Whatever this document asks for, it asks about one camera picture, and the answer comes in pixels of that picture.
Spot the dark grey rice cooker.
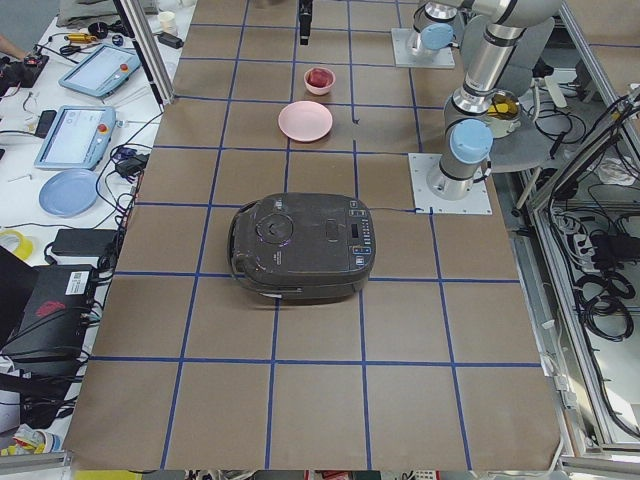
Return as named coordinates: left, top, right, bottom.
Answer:
left=227, top=192, right=376, bottom=301

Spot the yellow tape roll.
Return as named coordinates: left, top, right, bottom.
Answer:
left=0, top=229, right=34, bottom=261

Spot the pink bowl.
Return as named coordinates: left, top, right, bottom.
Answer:
left=304, top=67, right=335, bottom=96

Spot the red apple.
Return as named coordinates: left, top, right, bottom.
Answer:
left=307, top=69, right=333, bottom=88

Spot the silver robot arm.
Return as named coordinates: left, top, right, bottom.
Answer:
left=408, top=1, right=458, bottom=55
left=413, top=0, right=562, bottom=201

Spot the aluminium frame rail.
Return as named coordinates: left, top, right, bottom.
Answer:
left=510, top=1, right=639, bottom=477

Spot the white paper cup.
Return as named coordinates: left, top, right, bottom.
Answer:
left=157, top=11, right=178, bottom=35

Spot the blue teach pendant far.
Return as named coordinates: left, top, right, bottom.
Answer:
left=58, top=45, right=141, bottom=98

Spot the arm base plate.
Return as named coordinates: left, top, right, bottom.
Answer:
left=391, top=24, right=455, bottom=69
left=408, top=153, right=492, bottom=215

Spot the light blue plate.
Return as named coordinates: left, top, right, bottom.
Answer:
left=38, top=169, right=98, bottom=217

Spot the black power brick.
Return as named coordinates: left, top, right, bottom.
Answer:
left=45, top=229, right=117, bottom=264

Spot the black computer case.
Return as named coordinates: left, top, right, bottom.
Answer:
left=1, top=249, right=98, bottom=377

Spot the grey chair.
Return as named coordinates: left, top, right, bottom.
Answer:
left=485, top=18, right=555, bottom=173

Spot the aluminium frame post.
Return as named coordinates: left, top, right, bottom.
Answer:
left=114, top=0, right=174, bottom=106

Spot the blue teach pendant near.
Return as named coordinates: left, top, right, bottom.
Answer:
left=34, top=105, right=116, bottom=170

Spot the blue teach pendant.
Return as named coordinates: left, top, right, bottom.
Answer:
left=58, top=45, right=141, bottom=98
left=34, top=105, right=116, bottom=170

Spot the bowl with yellow object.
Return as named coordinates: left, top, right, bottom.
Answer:
left=484, top=91, right=521, bottom=139

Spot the pink plate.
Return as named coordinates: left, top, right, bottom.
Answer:
left=277, top=101, right=333, bottom=143

